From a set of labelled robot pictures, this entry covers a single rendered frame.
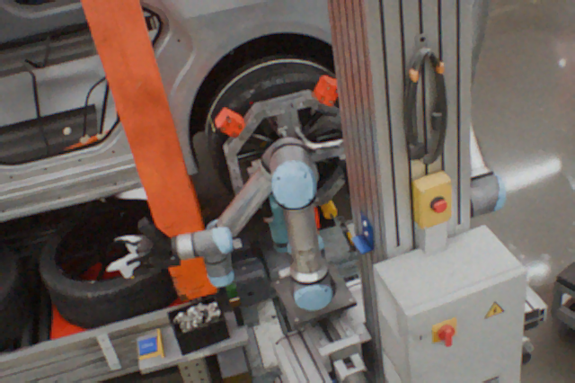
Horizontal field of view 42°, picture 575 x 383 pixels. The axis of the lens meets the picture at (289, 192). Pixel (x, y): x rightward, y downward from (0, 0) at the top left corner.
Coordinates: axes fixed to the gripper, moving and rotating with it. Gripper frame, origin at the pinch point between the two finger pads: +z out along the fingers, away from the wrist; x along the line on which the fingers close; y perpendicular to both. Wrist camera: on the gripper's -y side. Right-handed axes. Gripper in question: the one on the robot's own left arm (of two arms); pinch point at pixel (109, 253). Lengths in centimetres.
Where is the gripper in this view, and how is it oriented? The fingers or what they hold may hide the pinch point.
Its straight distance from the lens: 223.2
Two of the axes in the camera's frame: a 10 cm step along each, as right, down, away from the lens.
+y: 1.6, 8.6, 4.9
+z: -9.9, 1.7, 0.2
